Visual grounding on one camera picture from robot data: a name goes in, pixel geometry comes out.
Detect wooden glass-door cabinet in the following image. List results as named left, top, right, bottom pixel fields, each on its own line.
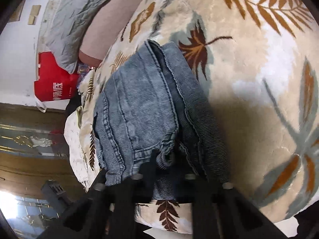
left=1, top=103, right=84, bottom=238

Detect cream leaf-pattern fleece blanket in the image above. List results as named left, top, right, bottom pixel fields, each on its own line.
left=80, top=0, right=318, bottom=222

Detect red printed bag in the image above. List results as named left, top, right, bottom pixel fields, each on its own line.
left=34, top=52, right=79, bottom=102

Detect grey quilted pillow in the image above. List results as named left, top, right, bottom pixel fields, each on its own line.
left=45, top=0, right=109, bottom=74

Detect blue denim pants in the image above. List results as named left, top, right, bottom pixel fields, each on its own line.
left=93, top=40, right=229, bottom=200

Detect pink bed sheet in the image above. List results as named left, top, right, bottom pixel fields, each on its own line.
left=78, top=0, right=142, bottom=67

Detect white floral quilt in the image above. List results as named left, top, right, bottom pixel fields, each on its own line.
left=64, top=106, right=99, bottom=192

